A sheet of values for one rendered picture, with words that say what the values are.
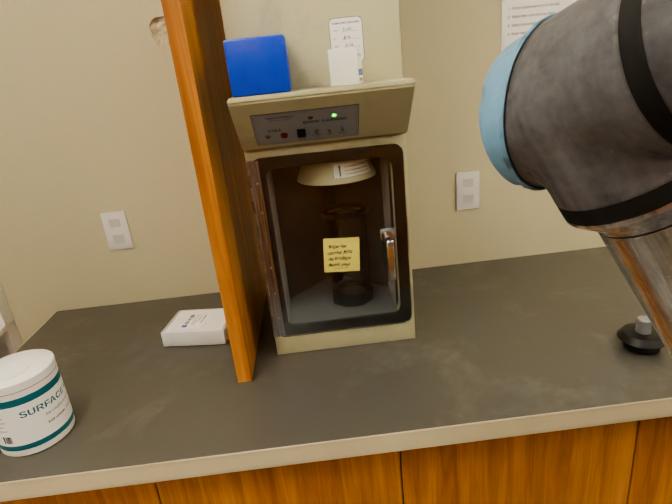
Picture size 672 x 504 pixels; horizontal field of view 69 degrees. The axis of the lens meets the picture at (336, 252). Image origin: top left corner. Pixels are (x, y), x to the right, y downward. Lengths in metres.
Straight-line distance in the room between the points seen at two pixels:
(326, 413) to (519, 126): 0.72
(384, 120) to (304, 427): 0.58
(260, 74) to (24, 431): 0.75
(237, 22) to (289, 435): 0.75
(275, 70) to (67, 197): 0.90
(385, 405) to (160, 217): 0.88
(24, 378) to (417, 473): 0.73
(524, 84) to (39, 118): 1.38
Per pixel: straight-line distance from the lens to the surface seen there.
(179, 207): 1.51
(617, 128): 0.33
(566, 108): 0.34
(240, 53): 0.88
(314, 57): 0.98
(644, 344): 1.16
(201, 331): 1.25
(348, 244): 1.03
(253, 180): 1.00
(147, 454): 0.99
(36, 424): 1.08
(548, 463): 1.10
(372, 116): 0.93
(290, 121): 0.91
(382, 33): 1.00
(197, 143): 0.92
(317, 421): 0.95
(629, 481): 1.21
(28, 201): 1.65
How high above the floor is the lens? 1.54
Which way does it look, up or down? 20 degrees down
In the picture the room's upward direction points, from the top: 6 degrees counter-clockwise
